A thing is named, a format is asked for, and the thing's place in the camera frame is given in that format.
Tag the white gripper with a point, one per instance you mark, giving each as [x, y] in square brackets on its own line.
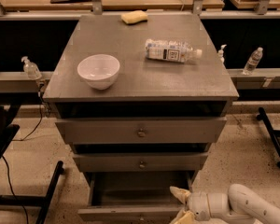
[198, 204]

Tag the grey bottom drawer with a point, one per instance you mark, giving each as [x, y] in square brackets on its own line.
[134, 196]

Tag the grey drawer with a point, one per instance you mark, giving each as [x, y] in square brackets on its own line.
[140, 131]
[140, 162]
[134, 196]

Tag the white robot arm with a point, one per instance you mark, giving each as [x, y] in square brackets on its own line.
[240, 205]

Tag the grey middle drawer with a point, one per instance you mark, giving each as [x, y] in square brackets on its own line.
[140, 162]

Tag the grey top drawer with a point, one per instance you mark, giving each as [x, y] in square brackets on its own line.
[140, 131]

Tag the grey wooden drawer cabinet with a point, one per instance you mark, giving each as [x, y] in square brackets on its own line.
[144, 89]

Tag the black table leg right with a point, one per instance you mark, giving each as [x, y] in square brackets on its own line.
[274, 134]

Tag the black table leg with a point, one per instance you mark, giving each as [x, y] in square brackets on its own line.
[43, 202]
[274, 134]

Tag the black table leg left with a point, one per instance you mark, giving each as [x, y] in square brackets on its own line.
[43, 202]

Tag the clear plastic water bottle lying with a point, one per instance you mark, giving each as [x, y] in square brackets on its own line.
[171, 51]

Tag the small pump dispenser bottle right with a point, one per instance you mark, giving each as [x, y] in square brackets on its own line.
[220, 53]

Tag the white ceramic bowl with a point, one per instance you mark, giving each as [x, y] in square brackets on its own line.
[99, 71]

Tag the upright clear water bottle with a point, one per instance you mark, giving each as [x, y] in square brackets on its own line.
[253, 61]

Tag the yellow sponge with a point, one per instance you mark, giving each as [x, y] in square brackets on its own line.
[134, 17]

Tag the clear pump dispenser bottle left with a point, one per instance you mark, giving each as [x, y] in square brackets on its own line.
[31, 69]

